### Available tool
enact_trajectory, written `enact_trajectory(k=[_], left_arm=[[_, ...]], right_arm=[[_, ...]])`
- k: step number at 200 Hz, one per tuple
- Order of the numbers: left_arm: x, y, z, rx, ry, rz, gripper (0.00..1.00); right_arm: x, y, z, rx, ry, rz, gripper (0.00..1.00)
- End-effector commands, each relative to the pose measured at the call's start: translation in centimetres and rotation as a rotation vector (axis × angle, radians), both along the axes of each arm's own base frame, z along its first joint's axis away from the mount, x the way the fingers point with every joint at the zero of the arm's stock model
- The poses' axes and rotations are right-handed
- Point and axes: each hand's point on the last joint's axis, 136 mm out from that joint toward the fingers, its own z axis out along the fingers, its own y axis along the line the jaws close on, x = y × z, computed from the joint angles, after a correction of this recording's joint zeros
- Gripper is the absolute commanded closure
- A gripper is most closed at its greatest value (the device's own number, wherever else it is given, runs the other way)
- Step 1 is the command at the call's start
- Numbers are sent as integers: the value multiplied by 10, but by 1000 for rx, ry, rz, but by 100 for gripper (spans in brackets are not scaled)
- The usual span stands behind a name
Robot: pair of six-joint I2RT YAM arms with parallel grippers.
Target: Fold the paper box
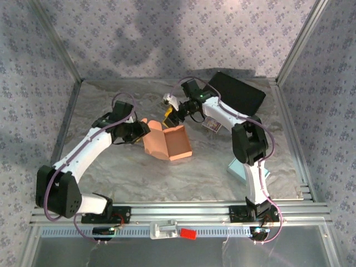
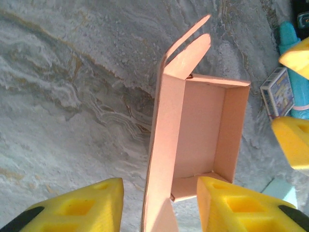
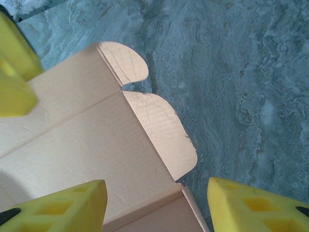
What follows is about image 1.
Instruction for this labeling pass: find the brown paper box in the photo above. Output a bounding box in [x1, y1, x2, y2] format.
[140, 118, 193, 162]

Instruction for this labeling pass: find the light blue paper box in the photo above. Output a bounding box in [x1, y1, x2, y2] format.
[226, 158, 270, 184]

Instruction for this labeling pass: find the small purple card box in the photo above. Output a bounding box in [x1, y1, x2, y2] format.
[202, 116, 222, 132]

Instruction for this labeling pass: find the black flat case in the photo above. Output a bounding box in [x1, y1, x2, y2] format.
[207, 71, 266, 116]

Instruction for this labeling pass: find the red plastic block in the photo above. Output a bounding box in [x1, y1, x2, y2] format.
[180, 228, 197, 240]

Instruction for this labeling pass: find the small black board green light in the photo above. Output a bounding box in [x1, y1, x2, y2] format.
[92, 226, 115, 241]
[249, 226, 270, 241]

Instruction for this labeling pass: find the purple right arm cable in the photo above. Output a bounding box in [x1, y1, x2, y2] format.
[168, 77, 284, 245]

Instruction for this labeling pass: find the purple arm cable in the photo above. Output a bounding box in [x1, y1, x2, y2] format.
[168, 77, 284, 245]
[43, 92, 137, 245]

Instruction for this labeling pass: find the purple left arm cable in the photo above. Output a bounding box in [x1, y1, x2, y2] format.
[43, 92, 137, 245]

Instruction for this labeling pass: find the aluminium side rail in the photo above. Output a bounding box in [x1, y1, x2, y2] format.
[269, 79, 318, 202]
[36, 79, 83, 205]

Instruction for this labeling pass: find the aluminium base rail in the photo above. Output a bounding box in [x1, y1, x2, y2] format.
[29, 201, 333, 225]

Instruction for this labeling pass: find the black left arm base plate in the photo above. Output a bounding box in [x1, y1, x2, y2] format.
[80, 204, 132, 225]

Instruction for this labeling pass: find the white plastic bracket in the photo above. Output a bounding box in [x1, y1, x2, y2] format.
[149, 219, 179, 240]

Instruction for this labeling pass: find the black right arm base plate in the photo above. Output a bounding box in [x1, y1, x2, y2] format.
[229, 205, 280, 223]

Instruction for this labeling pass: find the aluminium frame post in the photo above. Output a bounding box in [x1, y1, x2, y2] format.
[275, 0, 332, 84]

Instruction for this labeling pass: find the grey slotted cable duct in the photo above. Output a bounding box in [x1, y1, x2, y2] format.
[41, 225, 251, 239]

